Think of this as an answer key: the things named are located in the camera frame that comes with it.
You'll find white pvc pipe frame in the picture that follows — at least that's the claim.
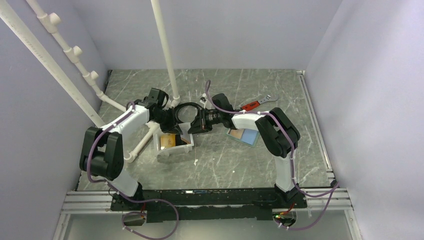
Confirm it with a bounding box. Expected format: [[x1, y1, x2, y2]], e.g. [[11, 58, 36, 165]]
[[0, 0, 182, 163]]

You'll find orange credit card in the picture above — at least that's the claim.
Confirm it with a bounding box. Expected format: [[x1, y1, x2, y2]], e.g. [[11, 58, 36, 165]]
[[228, 129, 244, 140]]

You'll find black coiled cable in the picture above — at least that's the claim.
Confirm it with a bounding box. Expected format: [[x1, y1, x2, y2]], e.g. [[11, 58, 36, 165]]
[[174, 101, 205, 124]]

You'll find aluminium extrusion frame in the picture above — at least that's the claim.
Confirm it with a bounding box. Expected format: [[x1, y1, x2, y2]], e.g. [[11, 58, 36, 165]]
[[53, 191, 112, 240]]

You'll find clear plastic tray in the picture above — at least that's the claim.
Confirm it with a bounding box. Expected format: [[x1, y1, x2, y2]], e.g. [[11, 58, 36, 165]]
[[153, 130, 194, 157]]

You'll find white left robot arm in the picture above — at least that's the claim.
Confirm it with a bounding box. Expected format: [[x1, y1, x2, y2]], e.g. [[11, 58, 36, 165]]
[[79, 88, 182, 210]]

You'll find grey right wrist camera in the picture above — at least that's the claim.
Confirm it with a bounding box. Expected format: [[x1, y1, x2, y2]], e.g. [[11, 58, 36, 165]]
[[199, 93, 207, 104]]

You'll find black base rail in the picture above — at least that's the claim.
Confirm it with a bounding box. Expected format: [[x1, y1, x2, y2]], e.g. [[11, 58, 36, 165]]
[[110, 187, 308, 223]]

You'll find red handled adjustable wrench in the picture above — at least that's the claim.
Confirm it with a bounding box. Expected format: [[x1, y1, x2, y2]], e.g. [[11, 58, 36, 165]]
[[241, 94, 279, 111]]

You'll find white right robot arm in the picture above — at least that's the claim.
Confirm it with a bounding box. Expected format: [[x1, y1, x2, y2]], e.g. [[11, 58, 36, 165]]
[[188, 93, 301, 208]]

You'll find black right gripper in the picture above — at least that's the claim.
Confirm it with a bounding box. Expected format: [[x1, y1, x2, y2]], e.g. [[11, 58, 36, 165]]
[[188, 108, 223, 136]]

